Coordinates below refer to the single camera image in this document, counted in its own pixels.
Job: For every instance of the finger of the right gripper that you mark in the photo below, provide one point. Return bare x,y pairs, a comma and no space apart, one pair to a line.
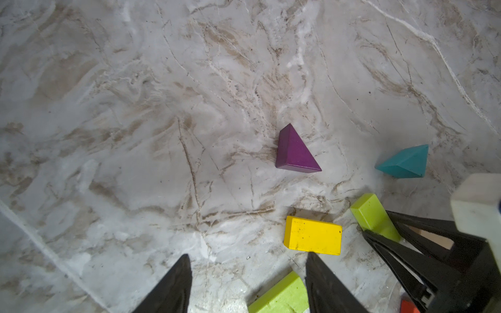
461,256
431,285

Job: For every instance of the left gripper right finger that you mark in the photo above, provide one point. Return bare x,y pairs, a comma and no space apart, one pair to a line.
326,293

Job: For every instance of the yellow rectangular block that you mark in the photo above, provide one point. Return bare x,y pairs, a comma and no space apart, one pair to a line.
313,236

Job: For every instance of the lime green block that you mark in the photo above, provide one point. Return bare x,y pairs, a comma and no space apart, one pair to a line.
288,295
371,215

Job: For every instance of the red rectangular block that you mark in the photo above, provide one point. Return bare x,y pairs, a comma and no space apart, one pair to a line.
407,306

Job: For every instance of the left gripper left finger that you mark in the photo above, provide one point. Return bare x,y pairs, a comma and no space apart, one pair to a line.
172,293

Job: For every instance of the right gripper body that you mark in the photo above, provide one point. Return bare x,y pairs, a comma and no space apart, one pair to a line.
476,209

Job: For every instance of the teal triangular block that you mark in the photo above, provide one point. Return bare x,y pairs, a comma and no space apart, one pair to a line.
408,163

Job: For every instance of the purple triangular block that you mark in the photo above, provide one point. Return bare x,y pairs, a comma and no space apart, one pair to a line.
293,154

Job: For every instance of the natural wood block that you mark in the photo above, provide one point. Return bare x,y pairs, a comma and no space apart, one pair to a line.
437,239

